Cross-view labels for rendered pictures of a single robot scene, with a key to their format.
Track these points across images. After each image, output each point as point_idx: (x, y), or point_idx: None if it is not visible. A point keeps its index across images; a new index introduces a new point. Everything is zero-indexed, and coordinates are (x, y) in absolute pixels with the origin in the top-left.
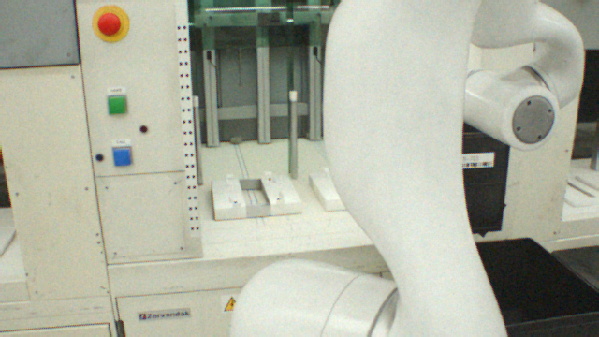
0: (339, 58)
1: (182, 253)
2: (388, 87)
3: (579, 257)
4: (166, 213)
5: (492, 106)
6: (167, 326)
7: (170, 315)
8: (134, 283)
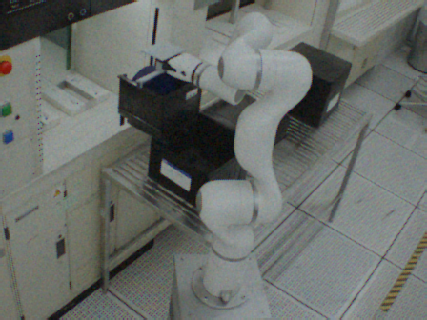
0: (253, 137)
1: (33, 175)
2: (266, 143)
3: (214, 112)
4: (27, 158)
5: (224, 90)
6: (28, 219)
7: (30, 211)
8: (13, 203)
